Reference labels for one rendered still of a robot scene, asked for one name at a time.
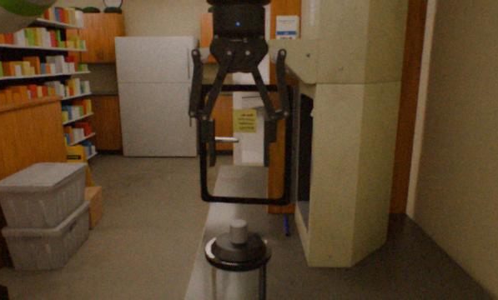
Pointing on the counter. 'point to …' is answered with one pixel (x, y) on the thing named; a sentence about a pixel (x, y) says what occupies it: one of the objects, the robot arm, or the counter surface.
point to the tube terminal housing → (352, 126)
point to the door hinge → (295, 143)
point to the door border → (284, 152)
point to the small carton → (287, 27)
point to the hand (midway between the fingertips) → (238, 147)
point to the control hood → (299, 57)
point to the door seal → (286, 149)
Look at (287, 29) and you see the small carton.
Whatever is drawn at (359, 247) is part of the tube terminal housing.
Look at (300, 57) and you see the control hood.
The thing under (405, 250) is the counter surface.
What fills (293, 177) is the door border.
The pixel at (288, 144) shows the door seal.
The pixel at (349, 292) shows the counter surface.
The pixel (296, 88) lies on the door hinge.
